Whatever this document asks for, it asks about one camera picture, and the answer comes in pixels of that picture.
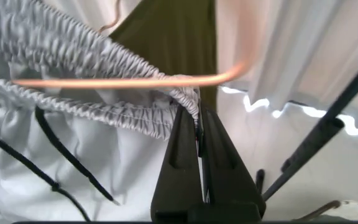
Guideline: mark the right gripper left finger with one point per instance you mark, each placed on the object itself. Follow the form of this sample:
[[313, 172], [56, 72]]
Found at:
[[179, 180]]

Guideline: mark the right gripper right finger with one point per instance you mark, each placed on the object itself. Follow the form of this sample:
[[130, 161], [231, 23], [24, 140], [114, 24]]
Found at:
[[228, 186]]

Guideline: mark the pale grey shorts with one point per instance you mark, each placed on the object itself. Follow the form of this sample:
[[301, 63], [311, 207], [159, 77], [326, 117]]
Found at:
[[120, 155]]

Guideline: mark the green long-sleeved shirt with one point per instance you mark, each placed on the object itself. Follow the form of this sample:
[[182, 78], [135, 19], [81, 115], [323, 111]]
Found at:
[[172, 37]]

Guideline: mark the black clothes rack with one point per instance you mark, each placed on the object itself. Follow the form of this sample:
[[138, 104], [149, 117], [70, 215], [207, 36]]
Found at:
[[320, 140]]

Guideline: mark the white curtain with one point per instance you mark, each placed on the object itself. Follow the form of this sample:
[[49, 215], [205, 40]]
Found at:
[[291, 46]]

